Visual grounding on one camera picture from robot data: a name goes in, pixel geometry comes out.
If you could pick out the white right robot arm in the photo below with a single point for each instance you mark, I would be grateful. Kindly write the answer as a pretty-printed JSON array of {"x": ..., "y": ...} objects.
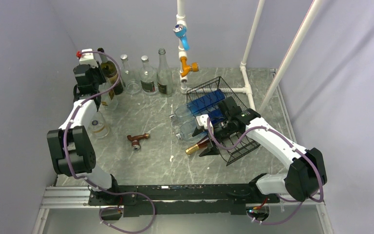
[{"x": 306, "y": 174}]

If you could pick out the orange pipe valve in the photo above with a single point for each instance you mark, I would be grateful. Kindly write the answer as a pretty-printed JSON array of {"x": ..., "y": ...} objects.
[{"x": 187, "y": 68}]

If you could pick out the white diagonal pole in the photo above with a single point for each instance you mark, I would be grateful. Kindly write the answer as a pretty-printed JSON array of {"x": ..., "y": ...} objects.
[{"x": 294, "y": 46}]

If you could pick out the black wire wine rack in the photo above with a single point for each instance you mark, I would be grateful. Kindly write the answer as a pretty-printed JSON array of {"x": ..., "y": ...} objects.
[{"x": 247, "y": 145}]

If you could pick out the round clear flask bottle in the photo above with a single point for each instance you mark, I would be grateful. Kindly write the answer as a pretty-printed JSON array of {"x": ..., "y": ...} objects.
[{"x": 98, "y": 126}]

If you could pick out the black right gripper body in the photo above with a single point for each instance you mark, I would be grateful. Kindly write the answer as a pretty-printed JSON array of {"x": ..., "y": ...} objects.
[{"x": 222, "y": 128}]

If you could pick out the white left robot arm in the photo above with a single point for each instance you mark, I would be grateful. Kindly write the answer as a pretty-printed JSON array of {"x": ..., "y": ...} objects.
[{"x": 70, "y": 147}]

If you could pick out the clear bottle dark label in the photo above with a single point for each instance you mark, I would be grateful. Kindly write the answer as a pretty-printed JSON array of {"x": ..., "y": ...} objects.
[{"x": 130, "y": 80}]

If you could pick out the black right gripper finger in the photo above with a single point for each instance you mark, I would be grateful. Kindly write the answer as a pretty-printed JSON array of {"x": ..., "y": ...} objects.
[
  {"x": 210, "y": 150},
  {"x": 198, "y": 132}
]

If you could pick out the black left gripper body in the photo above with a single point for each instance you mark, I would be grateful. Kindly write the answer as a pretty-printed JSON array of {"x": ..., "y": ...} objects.
[{"x": 98, "y": 76}]

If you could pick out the brown gold-capped wine bottle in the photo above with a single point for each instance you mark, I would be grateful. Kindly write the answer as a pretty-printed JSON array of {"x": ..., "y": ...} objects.
[{"x": 199, "y": 145}]

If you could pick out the dark green wine bottle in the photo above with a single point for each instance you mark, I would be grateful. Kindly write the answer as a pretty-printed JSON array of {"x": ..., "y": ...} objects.
[{"x": 109, "y": 70}]

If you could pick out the clear black-capped bottle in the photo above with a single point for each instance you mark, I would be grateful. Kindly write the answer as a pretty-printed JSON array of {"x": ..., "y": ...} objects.
[{"x": 108, "y": 99}]

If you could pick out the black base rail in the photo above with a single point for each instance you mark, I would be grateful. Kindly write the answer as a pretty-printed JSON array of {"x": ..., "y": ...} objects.
[{"x": 183, "y": 199}]

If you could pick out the tall clear open-neck bottle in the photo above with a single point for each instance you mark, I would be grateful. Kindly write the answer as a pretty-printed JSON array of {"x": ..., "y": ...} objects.
[{"x": 164, "y": 75}]

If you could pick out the clear blue bottle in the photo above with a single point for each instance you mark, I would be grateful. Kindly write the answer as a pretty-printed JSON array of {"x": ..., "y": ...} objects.
[
  {"x": 185, "y": 131},
  {"x": 199, "y": 106}
]

